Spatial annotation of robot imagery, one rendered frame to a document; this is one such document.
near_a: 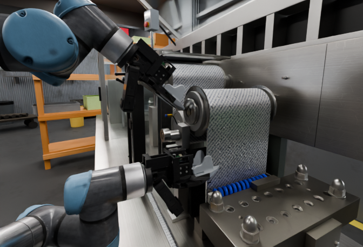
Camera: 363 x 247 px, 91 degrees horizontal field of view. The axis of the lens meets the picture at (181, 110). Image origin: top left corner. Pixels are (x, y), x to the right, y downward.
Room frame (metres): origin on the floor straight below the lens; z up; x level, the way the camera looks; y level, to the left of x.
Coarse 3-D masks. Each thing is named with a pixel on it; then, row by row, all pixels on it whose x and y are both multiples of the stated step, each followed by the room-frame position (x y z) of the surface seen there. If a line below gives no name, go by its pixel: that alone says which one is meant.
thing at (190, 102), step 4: (188, 100) 0.51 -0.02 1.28; (192, 100) 0.49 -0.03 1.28; (184, 104) 0.53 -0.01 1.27; (188, 104) 0.51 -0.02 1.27; (192, 104) 0.48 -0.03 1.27; (196, 104) 0.48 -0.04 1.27; (188, 108) 0.51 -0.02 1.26; (192, 108) 0.48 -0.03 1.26; (196, 108) 0.48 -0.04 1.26; (184, 112) 0.53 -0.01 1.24; (188, 112) 0.51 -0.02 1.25; (192, 112) 0.48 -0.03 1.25; (196, 112) 0.47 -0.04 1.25; (184, 116) 0.53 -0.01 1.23; (188, 116) 0.51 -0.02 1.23; (192, 116) 0.48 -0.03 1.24; (196, 116) 0.47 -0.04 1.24; (188, 120) 0.51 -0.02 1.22; (192, 120) 0.48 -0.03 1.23; (196, 120) 0.48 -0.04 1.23
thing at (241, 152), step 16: (240, 128) 0.51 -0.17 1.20; (256, 128) 0.53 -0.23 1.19; (208, 144) 0.46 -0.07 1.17; (224, 144) 0.48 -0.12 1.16; (240, 144) 0.51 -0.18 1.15; (256, 144) 0.54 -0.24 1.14; (224, 160) 0.48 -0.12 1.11; (240, 160) 0.51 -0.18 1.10; (256, 160) 0.54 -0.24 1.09; (224, 176) 0.48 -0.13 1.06; (240, 176) 0.51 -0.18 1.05; (208, 192) 0.46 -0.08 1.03
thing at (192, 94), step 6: (186, 96) 0.54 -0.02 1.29; (192, 96) 0.51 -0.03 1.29; (198, 96) 0.48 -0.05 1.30; (198, 102) 0.48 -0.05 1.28; (198, 108) 0.48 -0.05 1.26; (204, 108) 0.46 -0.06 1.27; (204, 114) 0.46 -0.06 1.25; (198, 120) 0.48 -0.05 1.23; (204, 120) 0.46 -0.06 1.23; (192, 126) 0.51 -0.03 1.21; (198, 126) 0.47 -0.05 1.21
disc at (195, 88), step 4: (192, 88) 0.53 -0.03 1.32; (196, 88) 0.51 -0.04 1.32; (200, 88) 0.49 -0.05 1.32; (188, 92) 0.55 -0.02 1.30; (200, 92) 0.48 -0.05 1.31; (204, 92) 0.47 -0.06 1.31; (204, 96) 0.47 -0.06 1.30; (184, 100) 0.57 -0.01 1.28; (204, 100) 0.47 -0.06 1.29; (204, 104) 0.47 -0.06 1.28; (208, 104) 0.45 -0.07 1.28; (208, 108) 0.45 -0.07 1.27; (208, 112) 0.45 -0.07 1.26; (208, 116) 0.45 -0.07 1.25; (208, 120) 0.45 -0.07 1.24; (204, 124) 0.46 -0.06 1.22; (208, 124) 0.45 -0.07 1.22; (204, 128) 0.46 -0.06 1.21; (192, 132) 0.52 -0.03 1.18; (196, 132) 0.50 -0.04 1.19; (200, 132) 0.48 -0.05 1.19; (204, 132) 0.47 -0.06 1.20
